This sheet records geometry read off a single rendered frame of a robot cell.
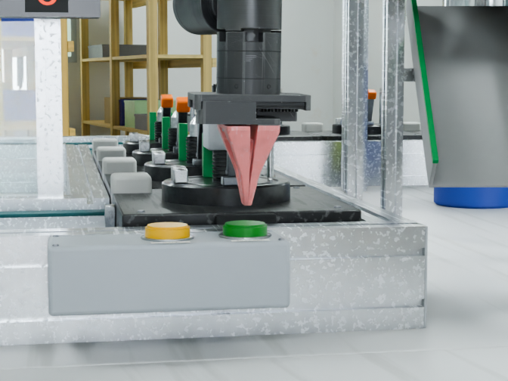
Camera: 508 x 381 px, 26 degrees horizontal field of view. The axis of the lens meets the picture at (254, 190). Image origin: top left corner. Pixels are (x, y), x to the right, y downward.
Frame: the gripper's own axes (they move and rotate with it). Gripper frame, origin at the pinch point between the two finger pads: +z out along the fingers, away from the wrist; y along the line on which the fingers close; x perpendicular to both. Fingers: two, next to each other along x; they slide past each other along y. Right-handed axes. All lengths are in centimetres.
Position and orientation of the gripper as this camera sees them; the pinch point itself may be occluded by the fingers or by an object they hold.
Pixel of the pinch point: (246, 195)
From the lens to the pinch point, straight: 98.6
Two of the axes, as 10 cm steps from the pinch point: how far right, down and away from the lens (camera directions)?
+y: -9.9, 0.0, -1.6
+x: 1.6, 1.2, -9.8
